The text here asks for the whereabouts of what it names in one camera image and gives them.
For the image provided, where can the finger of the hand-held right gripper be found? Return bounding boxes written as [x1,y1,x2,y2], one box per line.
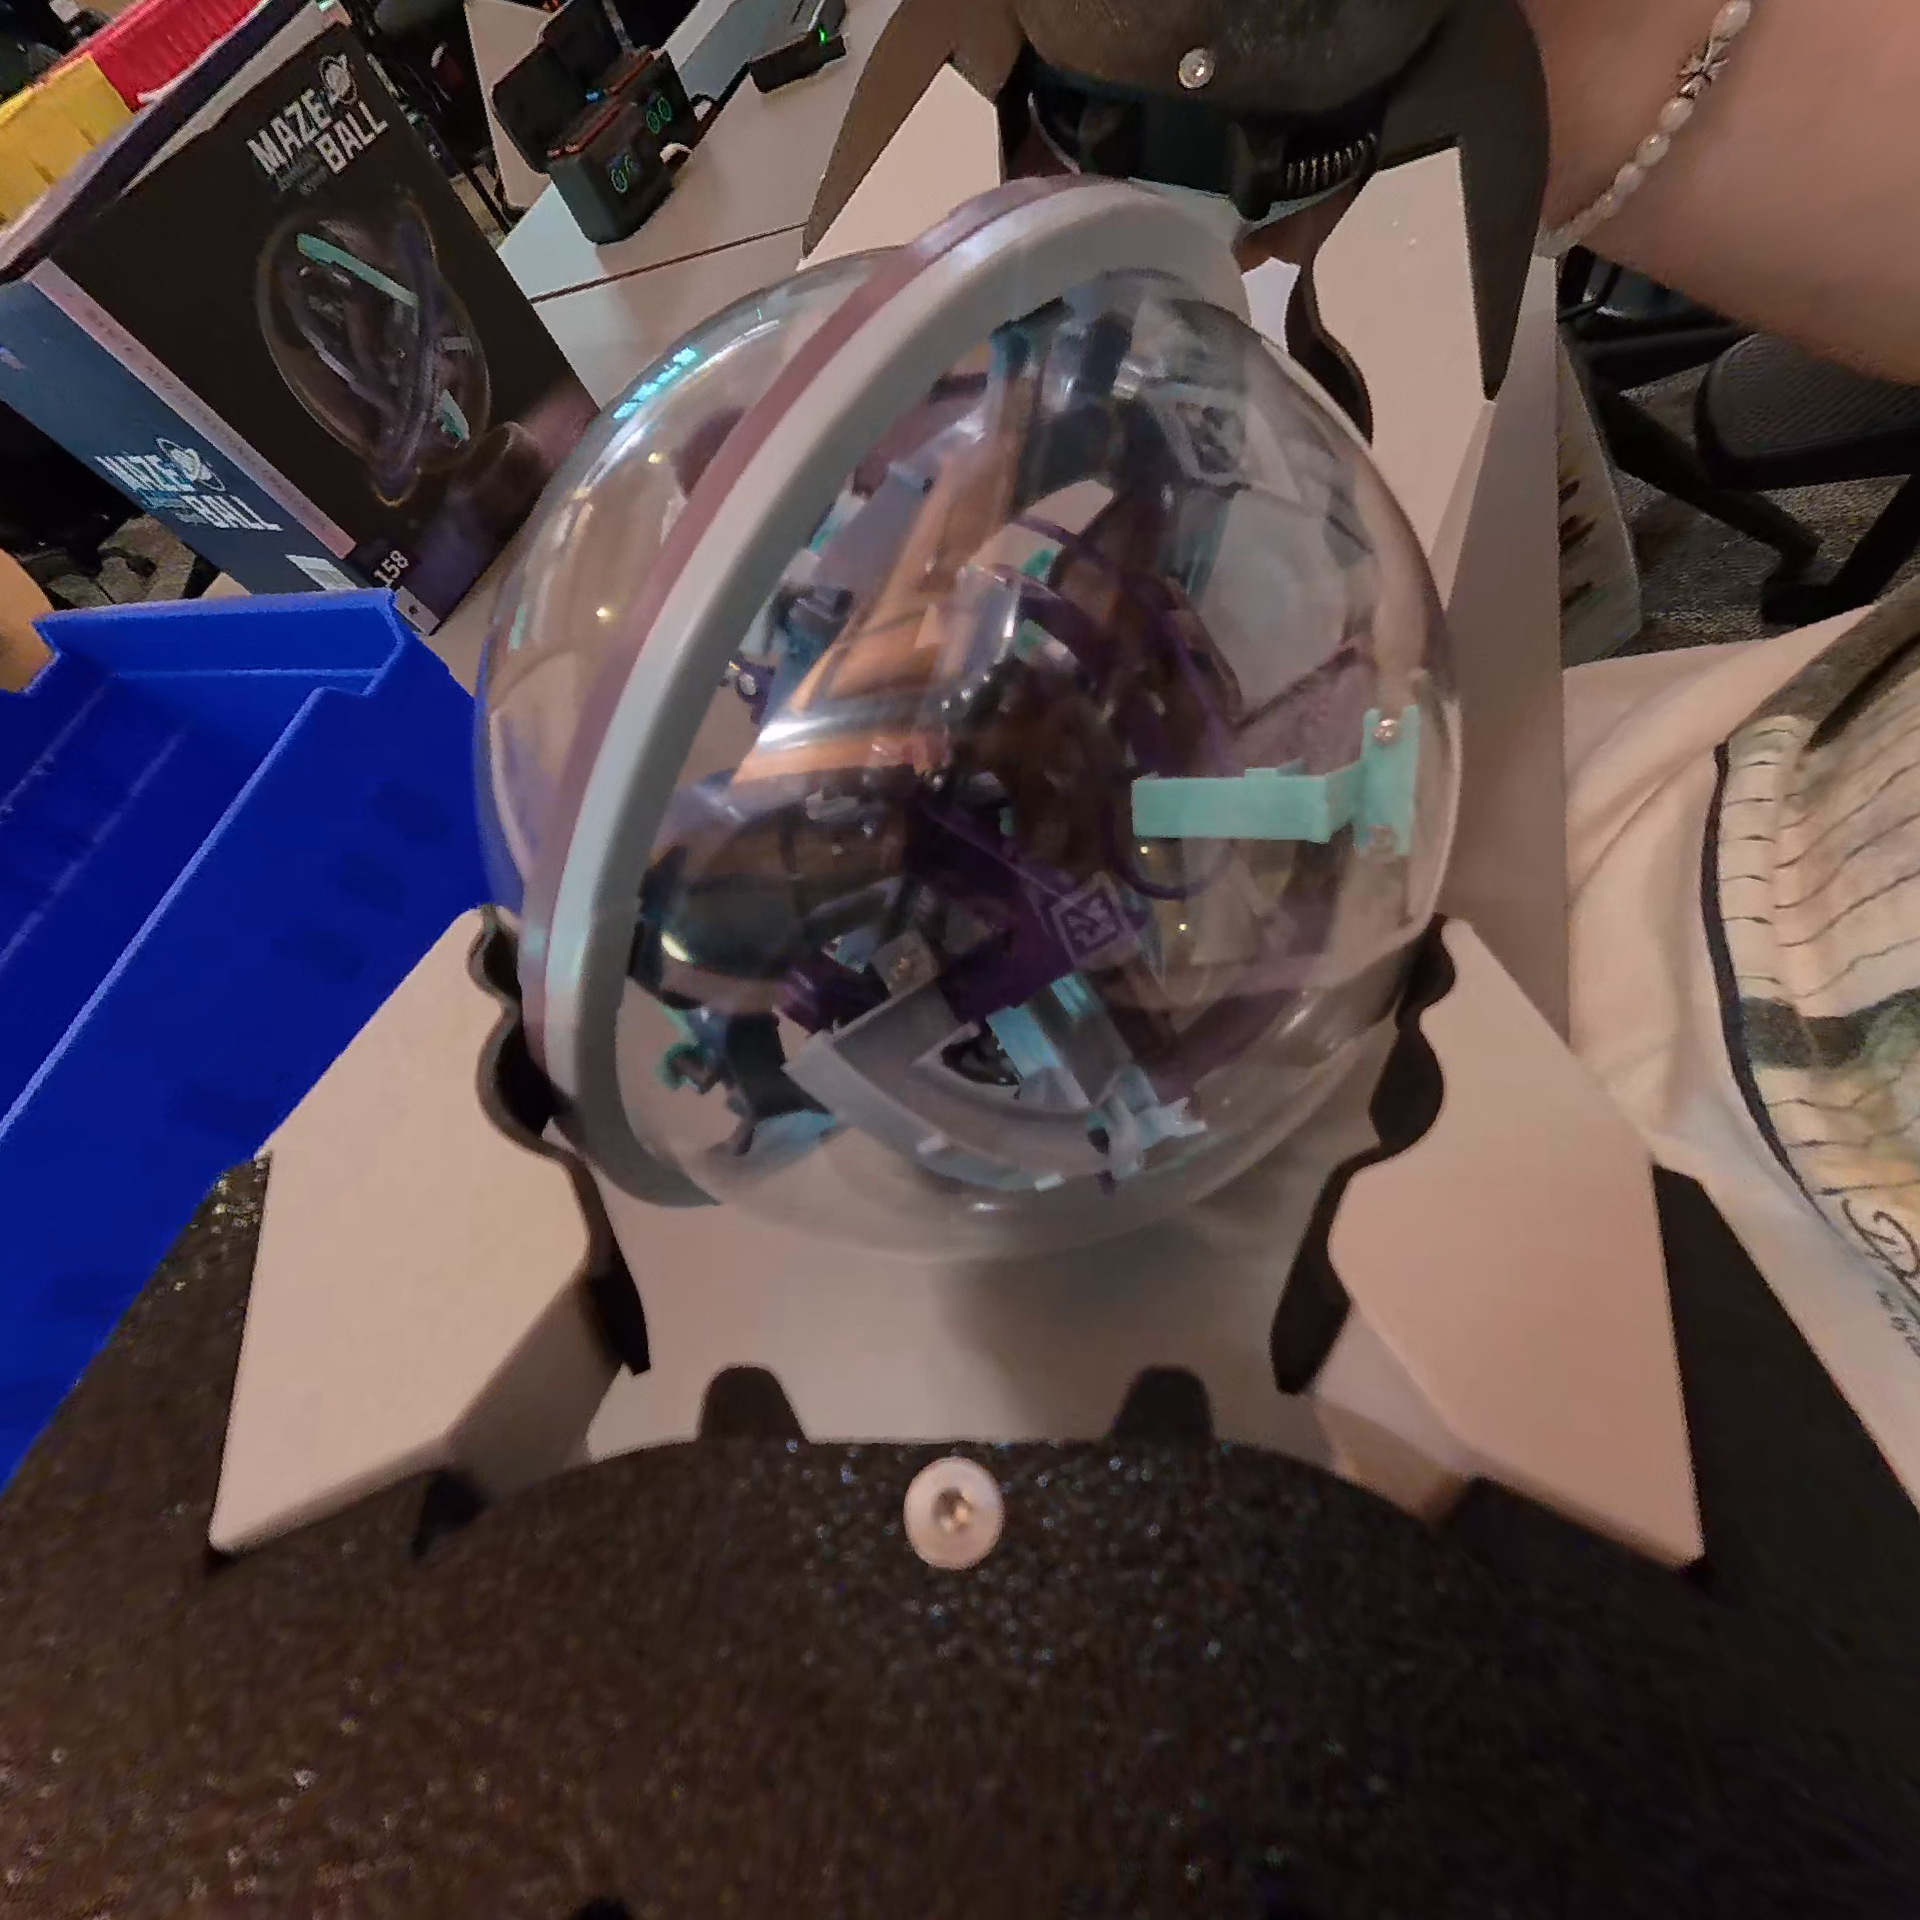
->
[809,67,1080,271]
[1237,146,1574,1051]

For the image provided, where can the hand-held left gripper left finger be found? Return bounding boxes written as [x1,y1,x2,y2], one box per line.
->
[208,907,653,1555]

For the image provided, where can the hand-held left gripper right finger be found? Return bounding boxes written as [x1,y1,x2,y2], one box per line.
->
[1266,915,1706,1569]

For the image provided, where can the clear plastic maze ball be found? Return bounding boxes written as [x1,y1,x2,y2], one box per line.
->
[476,175,1464,1258]

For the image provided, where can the person's right forearm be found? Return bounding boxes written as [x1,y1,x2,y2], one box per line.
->
[1551,0,1920,386]

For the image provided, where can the person's right hand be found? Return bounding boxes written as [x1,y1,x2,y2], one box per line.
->
[1526,0,1711,231]

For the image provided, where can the white printed container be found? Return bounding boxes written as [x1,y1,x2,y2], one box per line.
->
[1551,351,1648,666]

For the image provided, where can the small black device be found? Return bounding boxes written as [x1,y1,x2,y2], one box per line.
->
[746,0,850,97]

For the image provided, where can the black charging case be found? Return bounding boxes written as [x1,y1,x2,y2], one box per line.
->
[538,53,703,244]
[490,0,663,138]

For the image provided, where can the black office chair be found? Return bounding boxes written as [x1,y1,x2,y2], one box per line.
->
[1558,257,1920,627]

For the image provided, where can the blue plastic bin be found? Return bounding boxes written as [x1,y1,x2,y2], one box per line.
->
[0,590,521,1478]

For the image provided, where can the dark toy packaging box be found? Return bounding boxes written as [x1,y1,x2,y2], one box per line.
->
[0,0,600,636]

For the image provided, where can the yellow plastic bin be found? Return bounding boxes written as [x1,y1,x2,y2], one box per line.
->
[0,60,140,231]

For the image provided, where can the white pearl bracelet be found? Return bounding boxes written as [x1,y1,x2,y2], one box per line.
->
[1543,0,1757,257]

